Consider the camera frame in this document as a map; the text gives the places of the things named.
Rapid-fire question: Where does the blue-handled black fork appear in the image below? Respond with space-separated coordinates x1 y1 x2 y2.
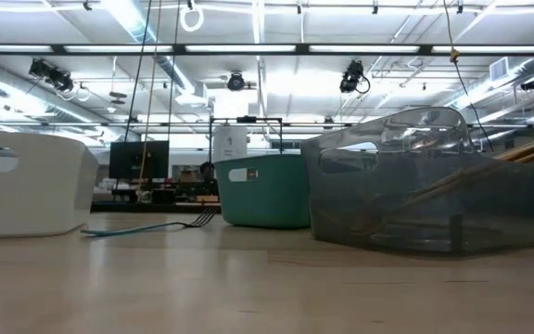
80 207 221 238

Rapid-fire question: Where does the white cylinder tank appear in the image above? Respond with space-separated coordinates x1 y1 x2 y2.
212 123 248 162

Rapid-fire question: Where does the black rack frame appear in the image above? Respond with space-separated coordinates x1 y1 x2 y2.
209 115 283 157

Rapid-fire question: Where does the black overhead beam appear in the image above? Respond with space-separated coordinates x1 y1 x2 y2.
0 43 534 58

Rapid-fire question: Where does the black monitor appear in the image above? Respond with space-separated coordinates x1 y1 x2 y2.
108 140 171 181

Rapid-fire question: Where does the person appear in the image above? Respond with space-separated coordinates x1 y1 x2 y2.
199 161 217 183

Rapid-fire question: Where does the white plastic bin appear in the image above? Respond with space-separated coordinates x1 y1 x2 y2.
0 127 100 240

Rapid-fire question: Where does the grey translucent plastic bin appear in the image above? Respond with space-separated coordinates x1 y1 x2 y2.
299 106 534 256

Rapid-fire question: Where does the white ring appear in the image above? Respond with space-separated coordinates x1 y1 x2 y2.
179 4 205 33

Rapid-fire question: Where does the teal plastic bin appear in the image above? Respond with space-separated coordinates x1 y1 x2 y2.
213 153 312 229

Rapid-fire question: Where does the grey ceiling vent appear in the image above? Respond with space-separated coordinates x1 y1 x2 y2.
489 56 511 83

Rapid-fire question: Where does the hanging black cable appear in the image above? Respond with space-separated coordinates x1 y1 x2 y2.
124 0 153 143
166 0 181 143

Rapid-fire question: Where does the hanging cable with yellow connector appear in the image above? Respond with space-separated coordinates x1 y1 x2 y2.
441 0 495 153

